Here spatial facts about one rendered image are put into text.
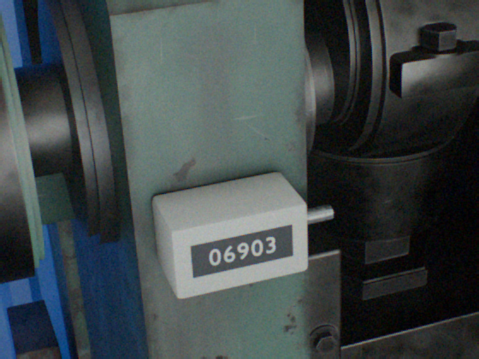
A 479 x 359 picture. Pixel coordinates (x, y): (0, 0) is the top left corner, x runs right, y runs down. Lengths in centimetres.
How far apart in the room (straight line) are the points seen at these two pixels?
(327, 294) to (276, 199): 11
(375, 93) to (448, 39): 5
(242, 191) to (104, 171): 9
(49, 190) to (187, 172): 26
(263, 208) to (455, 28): 17
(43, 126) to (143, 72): 12
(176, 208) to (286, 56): 9
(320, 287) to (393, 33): 15
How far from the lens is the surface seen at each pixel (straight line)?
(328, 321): 58
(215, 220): 46
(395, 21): 56
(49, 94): 57
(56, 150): 57
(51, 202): 74
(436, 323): 67
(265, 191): 48
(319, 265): 55
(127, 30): 45
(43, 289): 199
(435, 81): 56
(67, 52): 53
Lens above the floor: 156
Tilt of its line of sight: 28 degrees down
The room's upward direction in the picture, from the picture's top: 3 degrees counter-clockwise
